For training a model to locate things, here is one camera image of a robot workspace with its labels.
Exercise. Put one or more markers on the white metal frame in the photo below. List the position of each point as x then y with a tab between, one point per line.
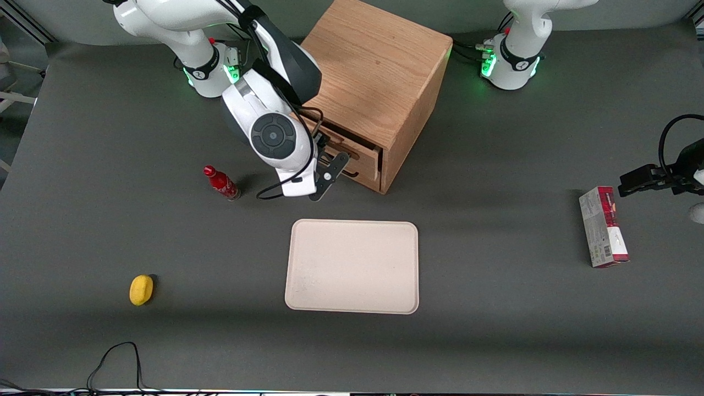
11	98

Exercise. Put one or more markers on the cream plastic tray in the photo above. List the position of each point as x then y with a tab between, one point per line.
352	267

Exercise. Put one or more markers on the wooden drawer cabinet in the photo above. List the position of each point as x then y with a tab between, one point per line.
379	60

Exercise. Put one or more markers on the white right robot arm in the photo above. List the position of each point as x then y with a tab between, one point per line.
165	22

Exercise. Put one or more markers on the red soda bottle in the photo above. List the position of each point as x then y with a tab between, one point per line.
221	184

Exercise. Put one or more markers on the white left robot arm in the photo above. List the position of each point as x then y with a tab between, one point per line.
522	55

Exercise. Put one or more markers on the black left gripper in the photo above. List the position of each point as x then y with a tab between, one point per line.
683	169

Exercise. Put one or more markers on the grey and red carton box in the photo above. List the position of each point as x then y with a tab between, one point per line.
602	231

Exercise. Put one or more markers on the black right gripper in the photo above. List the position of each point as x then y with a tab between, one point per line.
320	141

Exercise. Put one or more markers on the aluminium frame profile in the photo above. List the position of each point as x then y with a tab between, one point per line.
33	25
699	21

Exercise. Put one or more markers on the wooden drawer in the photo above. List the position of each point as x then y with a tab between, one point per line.
371	181
374	159

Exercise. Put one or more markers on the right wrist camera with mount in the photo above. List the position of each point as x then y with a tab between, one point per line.
330	179

